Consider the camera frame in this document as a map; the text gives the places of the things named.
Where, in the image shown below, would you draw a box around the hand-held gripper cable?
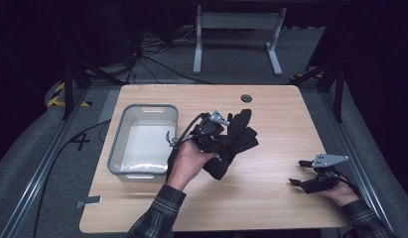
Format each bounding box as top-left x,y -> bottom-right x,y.
334,169 -> 361,198
165,112 -> 211,183

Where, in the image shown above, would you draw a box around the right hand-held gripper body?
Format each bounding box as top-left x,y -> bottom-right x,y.
300,153 -> 350,195

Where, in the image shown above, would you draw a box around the grey plastic bin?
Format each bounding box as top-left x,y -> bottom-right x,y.
106,103 -> 180,183

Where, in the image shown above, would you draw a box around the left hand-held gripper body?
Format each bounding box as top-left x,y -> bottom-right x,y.
191,110 -> 231,154

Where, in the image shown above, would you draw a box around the person's right hand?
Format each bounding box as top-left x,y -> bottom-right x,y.
322,183 -> 360,208

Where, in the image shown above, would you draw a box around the black metal stand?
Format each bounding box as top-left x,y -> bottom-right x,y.
62,59 -> 127,121
290,61 -> 346,124

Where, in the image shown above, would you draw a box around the grey metal floor rail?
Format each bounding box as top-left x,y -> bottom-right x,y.
318,90 -> 397,238
0,88 -> 90,238

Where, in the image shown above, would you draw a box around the bundle of floor cables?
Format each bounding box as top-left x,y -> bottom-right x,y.
124,25 -> 216,85

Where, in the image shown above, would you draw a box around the yellow and black floor tape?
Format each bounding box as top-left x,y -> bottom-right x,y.
46,81 -> 93,108

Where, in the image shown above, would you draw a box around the right hand-held gripper cable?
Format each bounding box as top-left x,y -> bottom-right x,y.
334,169 -> 361,198

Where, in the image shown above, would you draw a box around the small silver metal bracket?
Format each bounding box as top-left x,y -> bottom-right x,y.
75,195 -> 103,210

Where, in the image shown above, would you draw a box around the black floor cable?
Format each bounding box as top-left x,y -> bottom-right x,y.
32,119 -> 112,238

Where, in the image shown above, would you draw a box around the left hand-held gripper cable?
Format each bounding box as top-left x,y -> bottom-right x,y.
165,112 -> 211,183

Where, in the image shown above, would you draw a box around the person's left hand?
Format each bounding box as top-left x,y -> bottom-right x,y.
166,138 -> 216,192

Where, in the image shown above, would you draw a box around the white metal desk frame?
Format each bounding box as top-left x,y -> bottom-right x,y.
192,4 -> 288,76

